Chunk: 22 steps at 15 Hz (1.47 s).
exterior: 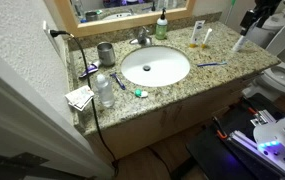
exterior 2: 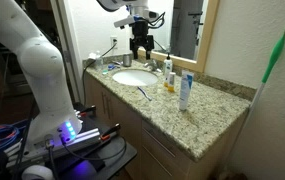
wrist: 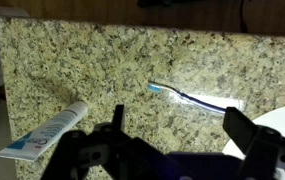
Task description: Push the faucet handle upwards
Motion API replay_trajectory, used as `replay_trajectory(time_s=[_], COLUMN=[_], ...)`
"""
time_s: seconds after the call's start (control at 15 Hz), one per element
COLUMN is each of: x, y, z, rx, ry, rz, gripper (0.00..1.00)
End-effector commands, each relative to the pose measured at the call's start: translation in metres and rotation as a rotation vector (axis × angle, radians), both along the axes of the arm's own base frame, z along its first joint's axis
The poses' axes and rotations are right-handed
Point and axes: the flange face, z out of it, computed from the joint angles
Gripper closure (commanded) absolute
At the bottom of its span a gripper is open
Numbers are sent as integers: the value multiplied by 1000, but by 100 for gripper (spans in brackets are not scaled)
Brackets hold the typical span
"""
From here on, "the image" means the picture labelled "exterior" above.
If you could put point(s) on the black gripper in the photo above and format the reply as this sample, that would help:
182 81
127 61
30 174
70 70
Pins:
248 20

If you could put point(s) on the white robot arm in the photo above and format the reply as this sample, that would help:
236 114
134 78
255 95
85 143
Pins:
282 133

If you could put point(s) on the chrome faucet spout and base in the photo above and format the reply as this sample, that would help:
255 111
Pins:
145 41

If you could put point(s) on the green tipped pole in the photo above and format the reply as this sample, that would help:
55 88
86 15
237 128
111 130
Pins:
232 2

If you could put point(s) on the plain white tube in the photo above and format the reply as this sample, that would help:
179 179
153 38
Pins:
238 44

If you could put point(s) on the small white tube yellow cap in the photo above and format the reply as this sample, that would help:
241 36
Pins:
207 36

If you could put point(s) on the large white tube yellow cap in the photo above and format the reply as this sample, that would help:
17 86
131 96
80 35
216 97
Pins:
197 31

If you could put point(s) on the blue toothbrush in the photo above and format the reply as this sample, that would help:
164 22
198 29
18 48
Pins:
212 64

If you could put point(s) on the white toilet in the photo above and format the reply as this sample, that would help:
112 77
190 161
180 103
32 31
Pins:
282 80

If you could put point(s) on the green hand soap bottle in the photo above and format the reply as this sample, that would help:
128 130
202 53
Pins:
161 30

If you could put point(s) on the white oval sink basin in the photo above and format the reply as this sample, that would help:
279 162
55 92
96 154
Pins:
165 66

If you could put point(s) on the metal sink drain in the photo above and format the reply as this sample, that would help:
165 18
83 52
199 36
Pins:
146 68

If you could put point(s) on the green white contact lens case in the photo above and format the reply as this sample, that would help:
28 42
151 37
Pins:
138 92

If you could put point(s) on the black robot cart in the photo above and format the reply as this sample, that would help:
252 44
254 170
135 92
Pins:
215 156

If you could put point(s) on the blue razor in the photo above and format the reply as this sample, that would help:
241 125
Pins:
118 81

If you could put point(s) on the grey metal cup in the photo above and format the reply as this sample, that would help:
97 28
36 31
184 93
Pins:
106 55

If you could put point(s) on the beige vanity cabinet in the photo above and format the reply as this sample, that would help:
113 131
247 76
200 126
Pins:
142 133

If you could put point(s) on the clear plastic water bottle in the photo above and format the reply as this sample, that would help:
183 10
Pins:
105 91

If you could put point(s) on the purple toothpaste tube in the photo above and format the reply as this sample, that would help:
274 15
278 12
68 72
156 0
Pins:
90 70

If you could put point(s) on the white paper packet stack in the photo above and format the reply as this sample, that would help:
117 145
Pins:
80 96

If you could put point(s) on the white door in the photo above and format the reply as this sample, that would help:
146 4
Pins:
15 126

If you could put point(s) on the aluminium bracket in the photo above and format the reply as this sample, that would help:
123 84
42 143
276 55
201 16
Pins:
263 117

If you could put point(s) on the wooden framed wall mirror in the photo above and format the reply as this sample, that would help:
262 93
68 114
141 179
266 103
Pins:
122 24

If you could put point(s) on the white wall power outlet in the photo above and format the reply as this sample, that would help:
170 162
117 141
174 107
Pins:
50 39

